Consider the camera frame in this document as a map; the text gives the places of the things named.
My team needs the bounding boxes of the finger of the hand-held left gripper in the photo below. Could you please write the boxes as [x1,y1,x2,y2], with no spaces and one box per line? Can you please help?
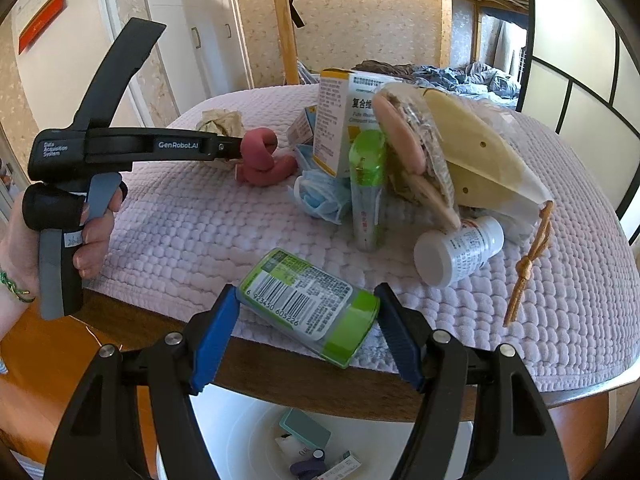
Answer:
[200,132,247,162]

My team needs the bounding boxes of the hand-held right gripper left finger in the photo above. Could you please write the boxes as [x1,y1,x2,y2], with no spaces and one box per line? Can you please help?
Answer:
[44,284,242,480]

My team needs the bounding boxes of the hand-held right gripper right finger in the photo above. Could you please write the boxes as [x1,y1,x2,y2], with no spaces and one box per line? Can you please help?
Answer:
[372,282,571,480]

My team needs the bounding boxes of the pink twisted clay roll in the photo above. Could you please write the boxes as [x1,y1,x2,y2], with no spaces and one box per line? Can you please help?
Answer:
[235,127,299,187]

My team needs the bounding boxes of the white trash bin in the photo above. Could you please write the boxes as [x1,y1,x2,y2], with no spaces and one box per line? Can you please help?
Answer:
[156,385,473,480]

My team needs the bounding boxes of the green gum bottle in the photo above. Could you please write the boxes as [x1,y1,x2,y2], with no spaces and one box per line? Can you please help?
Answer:
[236,247,382,370]

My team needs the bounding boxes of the person's left forearm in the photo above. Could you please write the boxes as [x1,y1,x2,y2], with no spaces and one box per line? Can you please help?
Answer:
[0,280,28,356]

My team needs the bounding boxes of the person's left hand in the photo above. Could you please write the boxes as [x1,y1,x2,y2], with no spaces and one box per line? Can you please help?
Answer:
[0,180,127,295]

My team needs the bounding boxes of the crumpled beige paper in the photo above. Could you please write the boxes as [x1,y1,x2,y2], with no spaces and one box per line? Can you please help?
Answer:
[196,109,245,161]

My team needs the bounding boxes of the white door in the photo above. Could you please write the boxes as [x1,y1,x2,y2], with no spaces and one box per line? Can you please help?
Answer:
[0,0,131,131]

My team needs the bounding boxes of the lavender waffle blanket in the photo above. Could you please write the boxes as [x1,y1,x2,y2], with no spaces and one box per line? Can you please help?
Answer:
[92,82,636,393]

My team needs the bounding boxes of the yellow white medicine box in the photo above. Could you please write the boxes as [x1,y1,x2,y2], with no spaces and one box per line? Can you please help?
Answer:
[312,67,401,178]

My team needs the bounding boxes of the blue face mask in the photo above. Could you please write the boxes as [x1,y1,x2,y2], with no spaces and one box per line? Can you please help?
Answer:
[292,142,351,225]

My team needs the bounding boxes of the white pill bottle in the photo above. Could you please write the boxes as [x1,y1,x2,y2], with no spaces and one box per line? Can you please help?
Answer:
[413,215,505,288]

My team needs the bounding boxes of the teal rounded box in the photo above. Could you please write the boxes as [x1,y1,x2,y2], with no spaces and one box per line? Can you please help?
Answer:
[279,407,332,451]

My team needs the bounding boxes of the white wardrobe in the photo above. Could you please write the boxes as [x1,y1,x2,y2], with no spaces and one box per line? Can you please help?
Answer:
[140,0,253,96]

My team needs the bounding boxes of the small white box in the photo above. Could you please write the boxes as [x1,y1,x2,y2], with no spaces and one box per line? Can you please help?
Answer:
[320,451,362,480]

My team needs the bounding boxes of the green plastic tube bottle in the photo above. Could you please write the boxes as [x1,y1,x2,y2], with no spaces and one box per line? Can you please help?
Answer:
[348,130,388,253]

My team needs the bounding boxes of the red white paper notice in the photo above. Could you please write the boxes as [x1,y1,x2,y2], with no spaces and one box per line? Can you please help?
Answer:
[15,0,67,54]

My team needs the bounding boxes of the purple plastic item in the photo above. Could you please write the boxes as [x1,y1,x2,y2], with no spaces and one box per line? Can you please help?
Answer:
[289,449,328,478]

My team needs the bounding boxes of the plastic bag of round cakes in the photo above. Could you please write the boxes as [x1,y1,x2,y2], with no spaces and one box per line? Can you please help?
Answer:
[372,82,463,231]

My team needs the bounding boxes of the brown cloth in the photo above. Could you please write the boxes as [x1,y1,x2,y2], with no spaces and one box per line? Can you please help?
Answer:
[352,59,416,73]

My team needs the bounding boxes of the bagged wooden shoe trees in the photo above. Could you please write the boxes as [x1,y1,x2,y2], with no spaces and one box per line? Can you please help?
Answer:
[420,87,556,323]

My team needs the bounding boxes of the blue duvet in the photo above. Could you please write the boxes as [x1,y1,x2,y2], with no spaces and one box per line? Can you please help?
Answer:
[300,60,523,106]

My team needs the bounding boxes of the black framed frosted sliding door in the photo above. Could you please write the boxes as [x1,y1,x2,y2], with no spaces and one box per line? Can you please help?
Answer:
[515,0,640,246]

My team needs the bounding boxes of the wooden bunk bed frame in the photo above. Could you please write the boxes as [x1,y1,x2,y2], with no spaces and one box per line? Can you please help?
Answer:
[267,0,531,86]

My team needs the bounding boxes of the green woven bracelet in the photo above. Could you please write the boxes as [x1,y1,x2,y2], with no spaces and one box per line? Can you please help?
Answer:
[0,269,36,304]

